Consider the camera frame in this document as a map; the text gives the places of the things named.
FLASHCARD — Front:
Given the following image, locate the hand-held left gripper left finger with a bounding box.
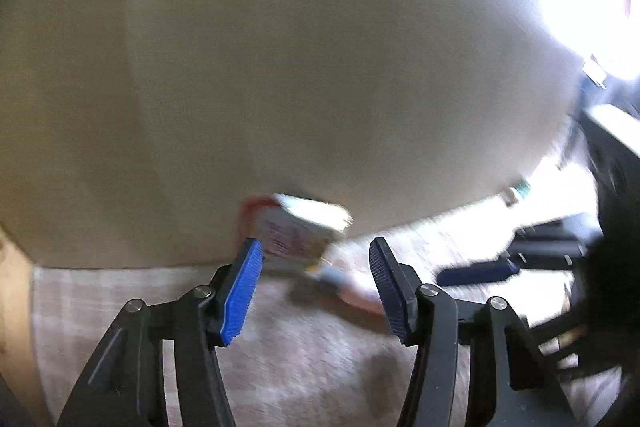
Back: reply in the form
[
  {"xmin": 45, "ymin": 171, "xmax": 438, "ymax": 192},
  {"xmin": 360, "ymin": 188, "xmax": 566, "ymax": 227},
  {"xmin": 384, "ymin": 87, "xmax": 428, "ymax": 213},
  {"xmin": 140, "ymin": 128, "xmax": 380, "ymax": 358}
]
[{"xmin": 56, "ymin": 237, "xmax": 264, "ymax": 427}]

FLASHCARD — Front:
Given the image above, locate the green and white tube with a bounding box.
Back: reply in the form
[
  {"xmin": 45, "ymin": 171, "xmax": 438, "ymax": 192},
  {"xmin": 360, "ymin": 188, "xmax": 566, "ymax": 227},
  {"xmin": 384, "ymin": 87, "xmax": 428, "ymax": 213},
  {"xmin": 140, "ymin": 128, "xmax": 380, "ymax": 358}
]
[{"xmin": 501, "ymin": 178, "xmax": 532, "ymax": 208}]

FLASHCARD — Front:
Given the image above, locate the pine wood board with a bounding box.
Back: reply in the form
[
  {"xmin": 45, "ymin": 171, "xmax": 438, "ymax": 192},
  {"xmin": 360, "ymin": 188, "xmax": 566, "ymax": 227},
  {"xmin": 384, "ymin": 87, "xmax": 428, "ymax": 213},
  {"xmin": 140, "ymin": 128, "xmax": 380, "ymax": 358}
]
[{"xmin": 0, "ymin": 227, "xmax": 38, "ymax": 427}]

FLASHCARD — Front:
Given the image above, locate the wooden panel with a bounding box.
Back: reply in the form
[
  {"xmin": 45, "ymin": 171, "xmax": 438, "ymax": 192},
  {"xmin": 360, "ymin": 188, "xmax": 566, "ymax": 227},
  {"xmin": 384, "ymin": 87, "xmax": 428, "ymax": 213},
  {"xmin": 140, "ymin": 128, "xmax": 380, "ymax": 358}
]
[{"xmin": 0, "ymin": 0, "xmax": 596, "ymax": 270}]

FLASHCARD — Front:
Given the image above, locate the plaid blanket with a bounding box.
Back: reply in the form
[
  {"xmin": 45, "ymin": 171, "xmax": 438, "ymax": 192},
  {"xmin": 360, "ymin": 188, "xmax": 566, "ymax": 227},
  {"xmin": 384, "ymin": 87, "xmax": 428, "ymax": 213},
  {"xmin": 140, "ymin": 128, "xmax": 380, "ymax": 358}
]
[{"xmin": 32, "ymin": 157, "xmax": 640, "ymax": 427}]

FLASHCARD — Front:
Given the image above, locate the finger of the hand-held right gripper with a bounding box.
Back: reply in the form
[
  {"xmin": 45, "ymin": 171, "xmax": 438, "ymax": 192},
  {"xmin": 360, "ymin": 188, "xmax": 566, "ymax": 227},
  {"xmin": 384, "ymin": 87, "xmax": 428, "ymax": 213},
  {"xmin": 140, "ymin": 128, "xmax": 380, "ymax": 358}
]
[
  {"xmin": 436, "ymin": 255, "xmax": 522, "ymax": 288},
  {"xmin": 505, "ymin": 213, "xmax": 603, "ymax": 271}
]

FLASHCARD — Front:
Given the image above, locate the red and white box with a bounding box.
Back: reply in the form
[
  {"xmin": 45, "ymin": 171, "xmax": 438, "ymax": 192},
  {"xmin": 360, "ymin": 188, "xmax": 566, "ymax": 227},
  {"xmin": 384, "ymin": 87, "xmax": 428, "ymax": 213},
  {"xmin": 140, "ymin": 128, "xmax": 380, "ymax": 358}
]
[{"xmin": 239, "ymin": 193, "xmax": 354, "ymax": 275}]

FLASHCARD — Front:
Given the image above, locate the pink cylinder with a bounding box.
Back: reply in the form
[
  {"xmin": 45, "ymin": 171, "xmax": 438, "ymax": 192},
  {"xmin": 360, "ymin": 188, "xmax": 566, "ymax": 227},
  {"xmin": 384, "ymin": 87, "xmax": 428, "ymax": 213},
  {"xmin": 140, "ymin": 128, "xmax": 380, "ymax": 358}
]
[{"xmin": 342, "ymin": 284, "xmax": 393, "ymax": 315}]

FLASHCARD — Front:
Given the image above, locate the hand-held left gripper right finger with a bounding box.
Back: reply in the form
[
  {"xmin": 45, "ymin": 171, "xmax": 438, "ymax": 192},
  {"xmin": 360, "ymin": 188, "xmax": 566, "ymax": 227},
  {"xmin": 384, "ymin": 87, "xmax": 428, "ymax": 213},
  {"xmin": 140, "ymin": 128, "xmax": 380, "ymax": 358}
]
[{"xmin": 368, "ymin": 237, "xmax": 573, "ymax": 427}]

